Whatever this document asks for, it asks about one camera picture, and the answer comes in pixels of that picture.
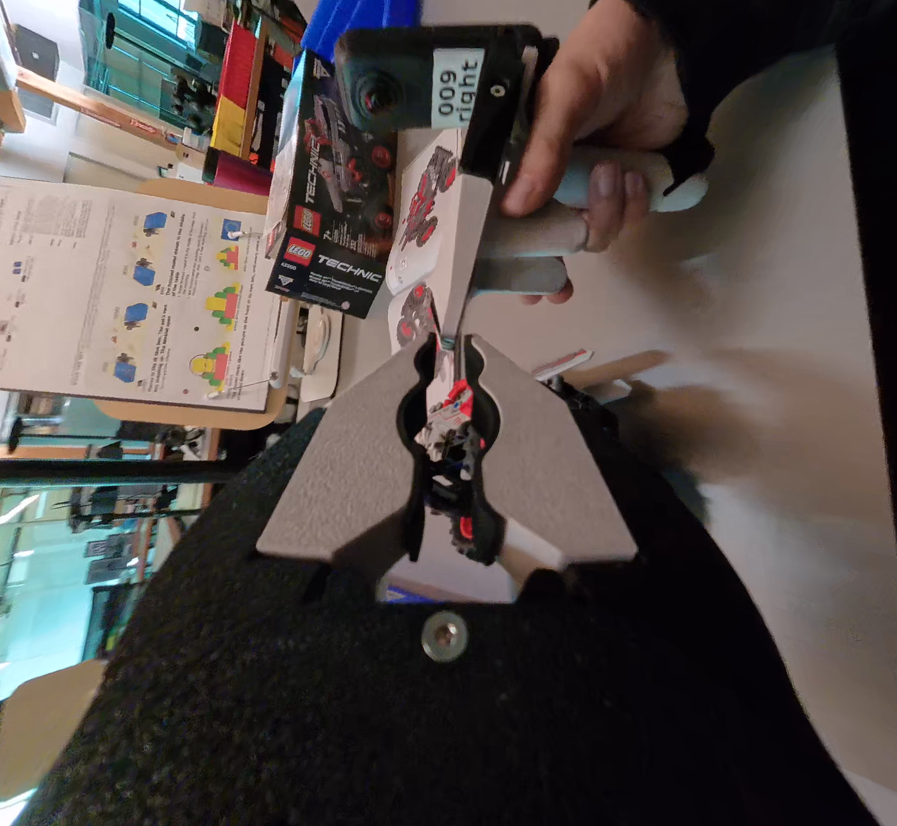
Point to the white plastic tray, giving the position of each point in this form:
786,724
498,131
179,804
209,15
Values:
319,350

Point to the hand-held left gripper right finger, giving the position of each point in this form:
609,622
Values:
553,476

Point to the person's right forearm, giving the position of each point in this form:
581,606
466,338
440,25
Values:
757,20

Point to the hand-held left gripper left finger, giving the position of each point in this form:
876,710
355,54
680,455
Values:
336,469

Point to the toy truck instruction booklet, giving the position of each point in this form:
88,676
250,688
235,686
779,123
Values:
420,223

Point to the black toy set box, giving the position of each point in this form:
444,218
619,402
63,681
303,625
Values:
329,209

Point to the maroon roll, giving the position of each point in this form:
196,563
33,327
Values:
235,171

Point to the red and white sticker sheet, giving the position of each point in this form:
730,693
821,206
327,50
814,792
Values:
564,360

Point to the printed brick instruction sheet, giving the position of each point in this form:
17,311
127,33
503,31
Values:
126,294

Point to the white desk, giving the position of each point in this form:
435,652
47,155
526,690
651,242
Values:
771,322

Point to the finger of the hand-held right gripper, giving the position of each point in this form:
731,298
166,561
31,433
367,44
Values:
468,252

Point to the black pole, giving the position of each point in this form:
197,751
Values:
105,470

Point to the red and white toy truck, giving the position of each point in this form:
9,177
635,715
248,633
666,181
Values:
452,434

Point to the red and yellow box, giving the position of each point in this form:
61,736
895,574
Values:
242,90

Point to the person's right hand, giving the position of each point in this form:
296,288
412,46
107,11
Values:
617,90

